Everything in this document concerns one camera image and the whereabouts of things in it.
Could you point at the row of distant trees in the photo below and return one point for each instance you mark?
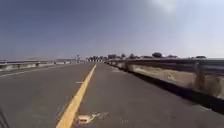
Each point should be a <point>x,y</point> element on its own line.
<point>133,56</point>

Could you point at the concrete barrier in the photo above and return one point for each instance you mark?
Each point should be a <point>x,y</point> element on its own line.
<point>26,63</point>

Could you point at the dry dirt verge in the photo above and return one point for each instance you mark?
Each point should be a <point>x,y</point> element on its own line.
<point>180,77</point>

